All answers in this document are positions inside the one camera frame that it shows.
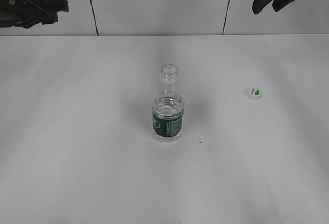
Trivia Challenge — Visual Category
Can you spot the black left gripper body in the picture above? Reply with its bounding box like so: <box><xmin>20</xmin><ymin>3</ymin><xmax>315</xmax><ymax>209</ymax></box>
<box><xmin>1</xmin><ymin>0</ymin><xmax>41</xmax><ymax>28</ymax></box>

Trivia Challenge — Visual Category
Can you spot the white green bottle cap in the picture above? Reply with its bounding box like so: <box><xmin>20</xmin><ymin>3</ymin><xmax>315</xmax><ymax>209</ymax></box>
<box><xmin>243</xmin><ymin>87</ymin><xmax>263</xmax><ymax>100</ymax></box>

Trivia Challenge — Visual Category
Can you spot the clear cestbon water bottle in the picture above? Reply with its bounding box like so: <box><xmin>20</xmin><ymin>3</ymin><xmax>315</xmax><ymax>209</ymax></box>
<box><xmin>152</xmin><ymin>64</ymin><xmax>185</xmax><ymax>143</ymax></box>

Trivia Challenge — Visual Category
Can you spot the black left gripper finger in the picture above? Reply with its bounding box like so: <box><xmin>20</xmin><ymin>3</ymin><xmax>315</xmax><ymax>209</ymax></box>
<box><xmin>33</xmin><ymin>0</ymin><xmax>69</xmax><ymax>25</ymax></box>

